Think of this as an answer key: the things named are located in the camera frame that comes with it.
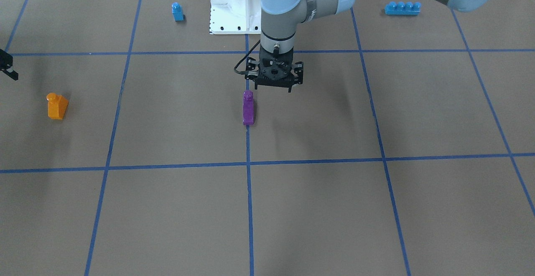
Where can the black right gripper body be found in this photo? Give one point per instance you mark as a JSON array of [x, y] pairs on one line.
[[7, 64]]

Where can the long blue four-stud block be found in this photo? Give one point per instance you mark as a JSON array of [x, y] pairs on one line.
[[402, 8]]

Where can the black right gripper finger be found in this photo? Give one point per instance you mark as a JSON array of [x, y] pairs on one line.
[[12, 74]]

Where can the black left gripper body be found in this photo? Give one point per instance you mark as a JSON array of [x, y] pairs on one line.
[[251, 68]]

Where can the purple trapezoid block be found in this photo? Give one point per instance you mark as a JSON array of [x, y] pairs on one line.
[[248, 108]]

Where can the orange trapezoid block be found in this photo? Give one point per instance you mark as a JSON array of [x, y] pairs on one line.
[[57, 106]]

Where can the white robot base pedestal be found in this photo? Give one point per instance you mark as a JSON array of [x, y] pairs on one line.
[[235, 17]]

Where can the small blue block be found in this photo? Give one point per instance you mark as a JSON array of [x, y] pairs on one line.
[[177, 12]]

